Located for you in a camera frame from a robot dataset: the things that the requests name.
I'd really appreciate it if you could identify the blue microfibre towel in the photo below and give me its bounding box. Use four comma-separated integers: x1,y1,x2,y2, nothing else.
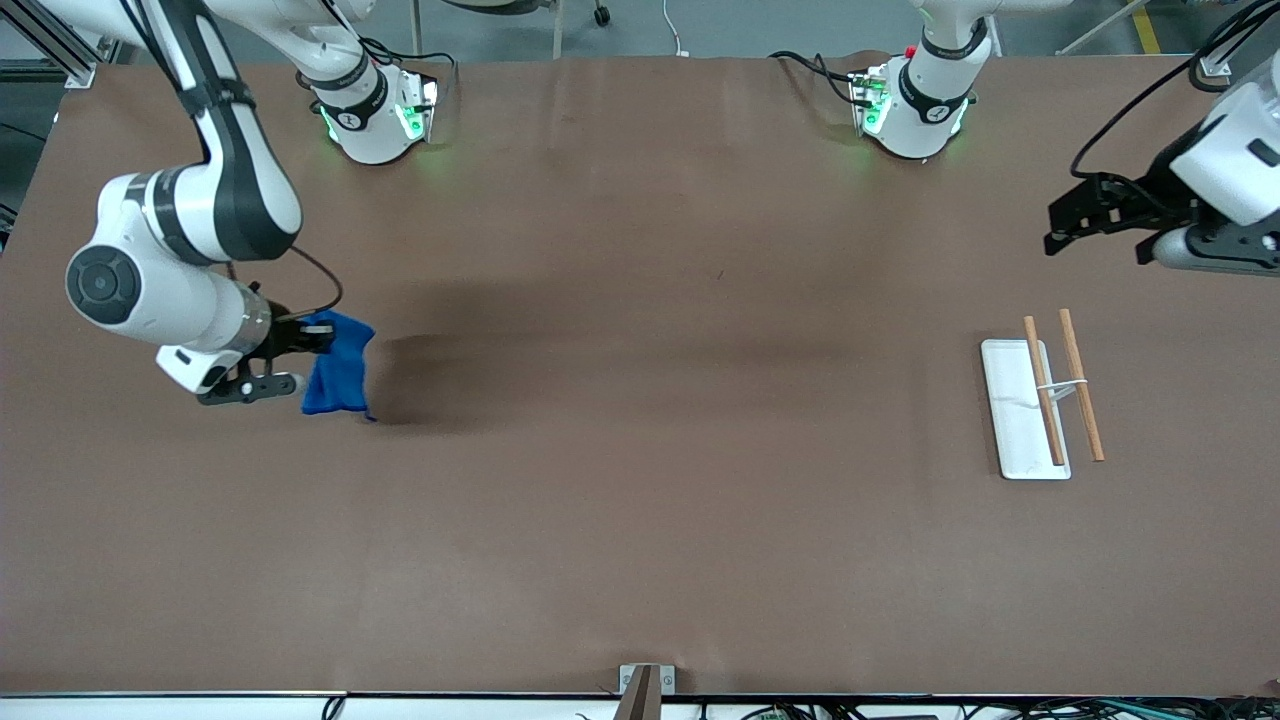
300,309,379,423

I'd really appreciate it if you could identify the white towel rack base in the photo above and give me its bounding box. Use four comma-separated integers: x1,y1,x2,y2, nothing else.
979,338,1073,482

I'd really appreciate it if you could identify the wooden rack rod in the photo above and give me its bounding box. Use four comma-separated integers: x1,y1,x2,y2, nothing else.
1022,315,1068,468
1058,308,1107,464

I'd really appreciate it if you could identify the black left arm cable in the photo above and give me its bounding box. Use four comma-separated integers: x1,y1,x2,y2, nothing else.
1070,0,1280,187

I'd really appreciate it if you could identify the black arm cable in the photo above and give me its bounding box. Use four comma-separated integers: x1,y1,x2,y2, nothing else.
1070,0,1280,187
118,0,345,323

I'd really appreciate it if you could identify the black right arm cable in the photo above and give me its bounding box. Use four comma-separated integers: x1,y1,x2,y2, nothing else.
118,0,345,323

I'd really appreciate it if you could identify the black left base cable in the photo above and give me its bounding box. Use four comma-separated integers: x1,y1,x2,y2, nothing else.
768,49,873,107

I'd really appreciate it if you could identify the black base cable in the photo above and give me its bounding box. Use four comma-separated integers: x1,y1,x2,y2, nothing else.
768,49,873,107
352,36,459,106

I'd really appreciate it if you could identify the black right base cable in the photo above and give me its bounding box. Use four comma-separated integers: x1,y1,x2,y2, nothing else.
352,36,459,106

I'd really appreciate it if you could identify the aluminium frame profile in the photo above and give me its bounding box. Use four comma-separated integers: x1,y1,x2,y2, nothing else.
0,0,101,89

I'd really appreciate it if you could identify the thin white floor cable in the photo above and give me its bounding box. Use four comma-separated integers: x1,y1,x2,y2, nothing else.
662,0,694,59

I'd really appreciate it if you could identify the brown camera post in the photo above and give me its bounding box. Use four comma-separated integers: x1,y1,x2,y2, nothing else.
612,665,662,720

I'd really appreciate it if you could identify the metal table edge bracket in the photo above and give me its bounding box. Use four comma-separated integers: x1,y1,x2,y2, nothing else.
618,664,677,696

